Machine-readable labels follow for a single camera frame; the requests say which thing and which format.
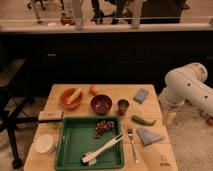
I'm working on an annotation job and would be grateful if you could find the white dish brush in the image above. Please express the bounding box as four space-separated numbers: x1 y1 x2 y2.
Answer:
81 133 125 164

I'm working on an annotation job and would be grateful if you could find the silver fork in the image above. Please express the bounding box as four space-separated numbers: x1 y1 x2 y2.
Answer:
127 128 139 164

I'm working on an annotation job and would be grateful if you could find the orange bowl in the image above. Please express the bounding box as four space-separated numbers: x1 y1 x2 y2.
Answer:
59 88 83 110

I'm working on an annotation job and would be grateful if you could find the grey folded cloth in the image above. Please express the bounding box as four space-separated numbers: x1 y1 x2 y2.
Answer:
136 128 164 146

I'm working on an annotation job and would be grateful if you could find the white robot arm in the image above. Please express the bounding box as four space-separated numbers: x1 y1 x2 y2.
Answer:
158 62 213 126

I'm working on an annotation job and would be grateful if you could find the wooden block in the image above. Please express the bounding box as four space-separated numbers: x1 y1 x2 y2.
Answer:
38 111 63 121

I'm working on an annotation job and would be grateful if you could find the dark maroon bowl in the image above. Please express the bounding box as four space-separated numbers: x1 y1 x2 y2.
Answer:
90 94 112 115

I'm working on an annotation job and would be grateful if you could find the black office chair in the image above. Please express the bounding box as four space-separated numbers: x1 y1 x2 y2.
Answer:
0 58 40 170

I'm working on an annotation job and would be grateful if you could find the orange apple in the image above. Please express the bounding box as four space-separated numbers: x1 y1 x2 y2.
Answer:
89 85 98 95

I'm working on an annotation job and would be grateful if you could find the green plastic tray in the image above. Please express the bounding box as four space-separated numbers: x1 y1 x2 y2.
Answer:
54 116 125 171

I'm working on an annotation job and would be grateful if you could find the blue sponge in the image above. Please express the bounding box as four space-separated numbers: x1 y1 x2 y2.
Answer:
134 88 149 104

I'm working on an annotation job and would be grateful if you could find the bunch of dark grapes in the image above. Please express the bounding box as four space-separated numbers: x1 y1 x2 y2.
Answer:
94 120 115 138

